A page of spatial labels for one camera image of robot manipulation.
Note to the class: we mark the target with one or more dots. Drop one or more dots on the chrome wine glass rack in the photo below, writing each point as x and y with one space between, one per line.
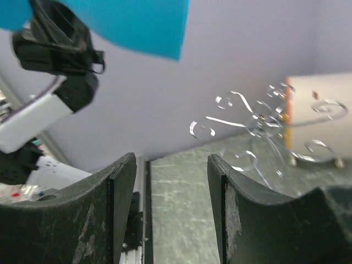
262 153

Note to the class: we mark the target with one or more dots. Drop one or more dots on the aluminium rail frame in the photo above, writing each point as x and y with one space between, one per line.
138 239

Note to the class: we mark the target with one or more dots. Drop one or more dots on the blue wine glass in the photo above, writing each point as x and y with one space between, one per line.
151 27

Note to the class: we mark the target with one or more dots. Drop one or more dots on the white round container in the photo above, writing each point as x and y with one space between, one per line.
318 118

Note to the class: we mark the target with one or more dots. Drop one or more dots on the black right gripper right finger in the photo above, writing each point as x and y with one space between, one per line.
255 224

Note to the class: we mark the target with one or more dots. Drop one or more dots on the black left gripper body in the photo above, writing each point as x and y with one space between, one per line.
56 42

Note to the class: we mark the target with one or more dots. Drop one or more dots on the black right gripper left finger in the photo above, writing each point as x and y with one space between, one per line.
82 223

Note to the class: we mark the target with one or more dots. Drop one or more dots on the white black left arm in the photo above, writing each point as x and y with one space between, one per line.
67 94

